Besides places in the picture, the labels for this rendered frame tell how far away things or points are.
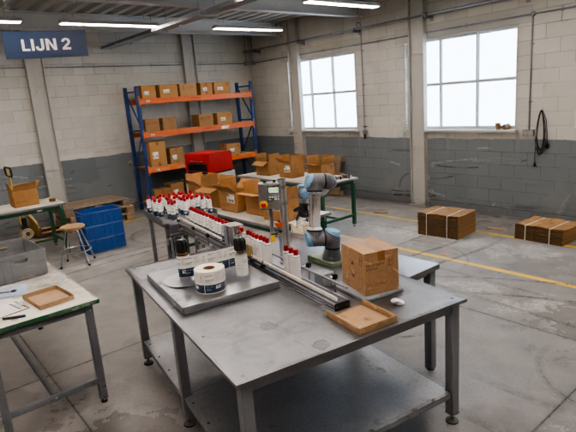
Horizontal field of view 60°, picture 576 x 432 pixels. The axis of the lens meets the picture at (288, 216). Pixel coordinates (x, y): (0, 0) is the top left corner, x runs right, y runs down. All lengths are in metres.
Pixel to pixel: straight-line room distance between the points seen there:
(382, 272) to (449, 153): 6.01
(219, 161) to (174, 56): 3.44
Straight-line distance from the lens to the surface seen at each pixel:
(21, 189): 8.38
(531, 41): 8.25
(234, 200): 5.96
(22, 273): 4.54
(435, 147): 9.11
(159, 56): 11.56
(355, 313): 2.94
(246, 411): 2.49
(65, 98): 10.75
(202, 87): 11.08
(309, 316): 2.93
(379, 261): 3.09
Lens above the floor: 2.05
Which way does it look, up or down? 13 degrees down
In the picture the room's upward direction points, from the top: 4 degrees counter-clockwise
